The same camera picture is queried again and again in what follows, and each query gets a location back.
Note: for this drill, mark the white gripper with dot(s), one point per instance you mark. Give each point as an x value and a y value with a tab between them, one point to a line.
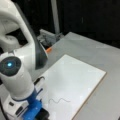
15	109

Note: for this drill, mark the black whiteboard eraser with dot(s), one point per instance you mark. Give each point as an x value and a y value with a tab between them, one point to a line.
43	115

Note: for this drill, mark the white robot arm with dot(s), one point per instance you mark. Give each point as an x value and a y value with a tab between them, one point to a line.
22	56

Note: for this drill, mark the white whiteboard panel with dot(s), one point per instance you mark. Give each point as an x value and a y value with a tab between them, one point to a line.
69	82

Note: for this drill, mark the orange clamp block far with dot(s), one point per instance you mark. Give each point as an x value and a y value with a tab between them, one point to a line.
49	49

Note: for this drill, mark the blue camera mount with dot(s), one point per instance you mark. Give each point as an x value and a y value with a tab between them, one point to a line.
34	107

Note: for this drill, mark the grey metal bracket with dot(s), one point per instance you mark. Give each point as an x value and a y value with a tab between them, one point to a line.
48	38

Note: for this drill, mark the grey metal post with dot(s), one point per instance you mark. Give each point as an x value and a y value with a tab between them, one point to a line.
55	16

